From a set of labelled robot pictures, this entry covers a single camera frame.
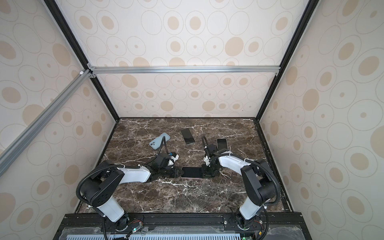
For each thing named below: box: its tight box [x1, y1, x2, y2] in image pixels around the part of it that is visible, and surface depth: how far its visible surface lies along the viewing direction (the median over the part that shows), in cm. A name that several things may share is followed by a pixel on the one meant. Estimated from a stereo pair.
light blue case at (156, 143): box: [149, 132, 171, 150], surface depth 108 cm
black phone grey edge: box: [180, 127, 196, 145], surface depth 111 cm
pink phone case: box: [180, 176, 204, 180], surface depth 90 cm
